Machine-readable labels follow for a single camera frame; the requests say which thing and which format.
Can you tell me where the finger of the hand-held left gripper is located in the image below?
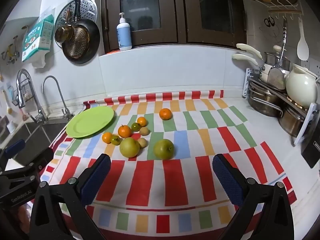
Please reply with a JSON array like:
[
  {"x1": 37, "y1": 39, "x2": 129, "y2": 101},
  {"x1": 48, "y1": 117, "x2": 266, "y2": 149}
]
[
  {"x1": 0, "y1": 139, "x2": 26, "y2": 161},
  {"x1": 0, "y1": 147, "x2": 54, "y2": 188}
]

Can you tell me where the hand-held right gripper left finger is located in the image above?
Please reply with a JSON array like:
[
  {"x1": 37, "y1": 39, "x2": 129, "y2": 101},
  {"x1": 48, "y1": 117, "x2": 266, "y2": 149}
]
[{"x1": 29, "y1": 153, "x2": 112, "y2": 240}]

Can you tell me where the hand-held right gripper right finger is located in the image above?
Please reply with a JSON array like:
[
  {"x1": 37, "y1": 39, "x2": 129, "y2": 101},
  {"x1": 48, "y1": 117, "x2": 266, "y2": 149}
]
[{"x1": 212, "y1": 153, "x2": 295, "y2": 240}]

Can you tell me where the yellow-green pear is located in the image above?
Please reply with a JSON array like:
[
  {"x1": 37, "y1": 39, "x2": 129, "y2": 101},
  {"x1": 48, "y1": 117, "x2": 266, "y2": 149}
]
[{"x1": 119, "y1": 137, "x2": 140, "y2": 158}]

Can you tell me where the orange with stem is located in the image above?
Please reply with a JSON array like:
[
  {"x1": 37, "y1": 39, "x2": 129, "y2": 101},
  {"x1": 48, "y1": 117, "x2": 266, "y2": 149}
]
[{"x1": 118, "y1": 124, "x2": 132, "y2": 138}]

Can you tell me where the green plate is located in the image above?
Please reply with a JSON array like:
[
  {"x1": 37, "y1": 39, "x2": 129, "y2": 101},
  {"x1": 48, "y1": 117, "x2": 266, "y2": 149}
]
[{"x1": 66, "y1": 106, "x2": 115, "y2": 139}]

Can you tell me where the olive-green pear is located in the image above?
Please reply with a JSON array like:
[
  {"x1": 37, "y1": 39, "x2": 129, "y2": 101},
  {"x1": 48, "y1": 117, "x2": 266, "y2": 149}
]
[{"x1": 153, "y1": 139, "x2": 175, "y2": 160}]

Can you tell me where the dark kitchen sink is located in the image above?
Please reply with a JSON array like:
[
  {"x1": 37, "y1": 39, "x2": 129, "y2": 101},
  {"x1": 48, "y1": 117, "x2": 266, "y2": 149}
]
[{"x1": 0, "y1": 120, "x2": 68, "y2": 155}]

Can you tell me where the large chrome faucet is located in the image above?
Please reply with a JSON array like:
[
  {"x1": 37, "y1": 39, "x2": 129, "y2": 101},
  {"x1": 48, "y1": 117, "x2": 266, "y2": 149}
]
[{"x1": 16, "y1": 69, "x2": 48, "y2": 124}]

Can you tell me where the striped colourful tablecloth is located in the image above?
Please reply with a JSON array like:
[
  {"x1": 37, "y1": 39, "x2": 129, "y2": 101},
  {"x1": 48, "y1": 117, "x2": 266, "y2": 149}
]
[{"x1": 40, "y1": 90, "x2": 298, "y2": 240}]

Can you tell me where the chrome gooseneck faucet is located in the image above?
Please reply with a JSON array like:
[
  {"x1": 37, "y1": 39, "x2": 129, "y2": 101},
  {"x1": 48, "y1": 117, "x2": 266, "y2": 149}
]
[{"x1": 42, "y1": 75, "x2": 75, "y2": 119}]

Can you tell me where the shiny steel pot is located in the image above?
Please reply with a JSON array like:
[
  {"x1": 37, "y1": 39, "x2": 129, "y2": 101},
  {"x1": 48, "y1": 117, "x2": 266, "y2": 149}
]
[{"x1": 279, "y1": 104, "x2": 310, "y2": 138}]

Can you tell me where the stacked steel pot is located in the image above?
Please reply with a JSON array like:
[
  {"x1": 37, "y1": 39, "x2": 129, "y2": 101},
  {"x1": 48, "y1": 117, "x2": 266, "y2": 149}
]
[{"x1": 248, "y1": 81, "x2": 284, "y2": 117}]

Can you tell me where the black box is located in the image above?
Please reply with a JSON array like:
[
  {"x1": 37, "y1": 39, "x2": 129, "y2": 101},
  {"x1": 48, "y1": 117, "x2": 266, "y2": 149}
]
[{"x1": 301, "y1": 134, "x2": 320, "y2": 169}]

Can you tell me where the large orange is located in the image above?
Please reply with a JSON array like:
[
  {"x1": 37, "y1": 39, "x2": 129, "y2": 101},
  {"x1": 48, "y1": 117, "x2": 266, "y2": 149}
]
[{"x1": 159, "y1": 108, "x2": 172, "y2": 121}]

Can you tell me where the white dish rack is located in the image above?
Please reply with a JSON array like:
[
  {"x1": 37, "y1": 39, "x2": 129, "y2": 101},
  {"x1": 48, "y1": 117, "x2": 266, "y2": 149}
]
[{"x1": 242, "y1": 67, "x2": 320, "y2": 147}]

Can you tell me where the metal spatula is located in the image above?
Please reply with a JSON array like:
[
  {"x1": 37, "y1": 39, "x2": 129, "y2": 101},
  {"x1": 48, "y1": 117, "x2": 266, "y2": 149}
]
[{"x1": 267, "y1": 24, "x2": 288, "y2": 90}]

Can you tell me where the teal white tissue package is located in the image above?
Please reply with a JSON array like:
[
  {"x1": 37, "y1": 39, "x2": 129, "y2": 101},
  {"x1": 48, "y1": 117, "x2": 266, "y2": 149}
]
[{"x1": 21, "y1": 14, "x2": 55, "y2": 68}]

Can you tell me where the white ceramic jug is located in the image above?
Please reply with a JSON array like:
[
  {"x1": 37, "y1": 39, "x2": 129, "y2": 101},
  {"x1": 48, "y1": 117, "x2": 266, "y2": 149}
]
[{"x1": 286, "y1": 64, "x2": 318, "y2": 108}]

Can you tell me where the copper colander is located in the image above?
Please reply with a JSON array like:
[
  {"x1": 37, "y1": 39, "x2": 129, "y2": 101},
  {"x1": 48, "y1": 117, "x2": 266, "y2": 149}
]
[{"x1": 65, "y1": 10, "x2": 90, "y2": 59}]

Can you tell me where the steel pot with lid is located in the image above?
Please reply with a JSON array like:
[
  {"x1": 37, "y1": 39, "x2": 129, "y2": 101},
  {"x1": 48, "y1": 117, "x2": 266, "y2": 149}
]
[{"x1": 264, "y1": 52, "x2": 290, "y2": 67}]

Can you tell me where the black frying pan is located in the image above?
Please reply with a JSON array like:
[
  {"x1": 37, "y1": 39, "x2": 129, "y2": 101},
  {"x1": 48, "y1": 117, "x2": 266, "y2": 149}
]
[{"x1": 62, "y1": 0, "x2": 101, "y2": 66}]

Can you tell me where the white blue pump bottle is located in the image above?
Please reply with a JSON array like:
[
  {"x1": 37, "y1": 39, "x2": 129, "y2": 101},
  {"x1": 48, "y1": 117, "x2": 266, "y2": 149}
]
[{"x1": 116, "y1": 12, "x2": 132, "y2": 51}]

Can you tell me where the white rice paddle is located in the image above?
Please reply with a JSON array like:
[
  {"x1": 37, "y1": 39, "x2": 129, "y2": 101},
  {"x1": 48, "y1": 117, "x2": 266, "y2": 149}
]
[{"x1": 297, "y1": 17, "x2": 310, "y2": 61}]

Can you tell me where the perforated metal steamer plate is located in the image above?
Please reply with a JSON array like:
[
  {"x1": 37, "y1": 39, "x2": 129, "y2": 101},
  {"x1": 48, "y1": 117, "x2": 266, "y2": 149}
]
[{"x1": 54, "y1": 0, "x2": 97, "y2": 48}]

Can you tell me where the black wire basket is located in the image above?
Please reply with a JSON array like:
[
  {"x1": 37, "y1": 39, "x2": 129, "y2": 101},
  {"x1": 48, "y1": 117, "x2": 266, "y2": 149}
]
[{"x1": 12, "y1": 79, "x2": 34, "y2": 108}]

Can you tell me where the bicycle wall decoration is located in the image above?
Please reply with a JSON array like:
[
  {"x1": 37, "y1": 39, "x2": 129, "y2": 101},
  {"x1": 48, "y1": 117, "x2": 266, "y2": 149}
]
[{"x1": 1, "y1": 35, "x2": 20, "y2": 65}]

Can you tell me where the white handle knife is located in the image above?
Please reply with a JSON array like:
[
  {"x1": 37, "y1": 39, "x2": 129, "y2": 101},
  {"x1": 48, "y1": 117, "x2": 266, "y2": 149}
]
[
  {"x1": 232, "y1": 53, "x2": 259, "y2": 66},
  {"x1": 236, "y1": 43, "x2": 263, "y2": 60}
]

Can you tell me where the wall hook rack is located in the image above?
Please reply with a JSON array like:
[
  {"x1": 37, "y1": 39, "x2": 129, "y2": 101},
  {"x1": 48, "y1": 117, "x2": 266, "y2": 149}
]
[{"x1": 269, "y1": 4, "x2": 303, "y2": 20}]

